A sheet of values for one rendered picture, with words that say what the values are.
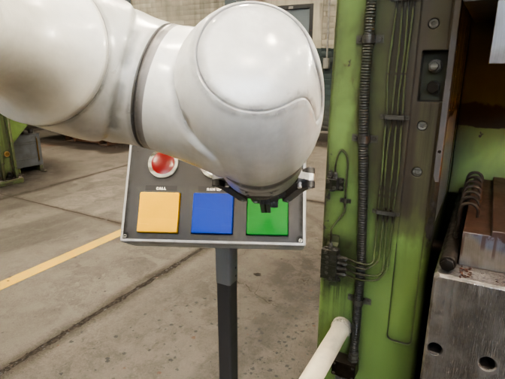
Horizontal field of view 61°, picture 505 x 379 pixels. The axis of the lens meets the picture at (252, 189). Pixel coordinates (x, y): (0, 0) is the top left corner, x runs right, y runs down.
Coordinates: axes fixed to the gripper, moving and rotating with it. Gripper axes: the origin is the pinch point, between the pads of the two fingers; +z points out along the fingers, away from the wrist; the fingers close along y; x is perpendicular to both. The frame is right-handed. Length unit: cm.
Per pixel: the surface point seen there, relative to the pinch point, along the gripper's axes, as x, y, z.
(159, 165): 8.9, -20.5, 12.8
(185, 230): -3.3, -14.9, 13.2
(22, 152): 136, -299, 401
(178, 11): 481, -188, 619
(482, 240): -3.5, 38.3, 14.6
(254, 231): -3.4, -2.2, 12.5
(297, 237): -4.0, 5.4, 13.2
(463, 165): 22, 53, 53
